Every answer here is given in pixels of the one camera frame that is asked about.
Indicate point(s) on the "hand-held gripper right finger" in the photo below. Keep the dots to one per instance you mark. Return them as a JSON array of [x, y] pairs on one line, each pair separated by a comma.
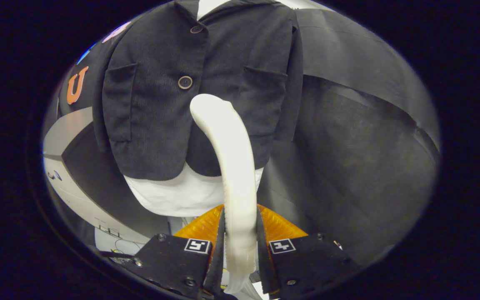
[[263, 262]]

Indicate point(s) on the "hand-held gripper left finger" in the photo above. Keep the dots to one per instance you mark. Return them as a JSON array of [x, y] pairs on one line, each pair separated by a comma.
[[219, 258]]

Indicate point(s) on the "black button jacket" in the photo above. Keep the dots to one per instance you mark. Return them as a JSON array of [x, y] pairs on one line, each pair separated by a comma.
[[152, 104]]

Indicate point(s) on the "white mannequin torso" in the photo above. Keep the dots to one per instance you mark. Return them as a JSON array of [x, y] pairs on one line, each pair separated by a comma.
[[173, 193]]

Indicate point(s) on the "black backdrop cloth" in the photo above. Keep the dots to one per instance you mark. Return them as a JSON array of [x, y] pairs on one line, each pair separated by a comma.
[[369, 146]]

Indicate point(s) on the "grey drawer cabinet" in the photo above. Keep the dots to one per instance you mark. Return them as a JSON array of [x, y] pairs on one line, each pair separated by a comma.
[[69, 129]]

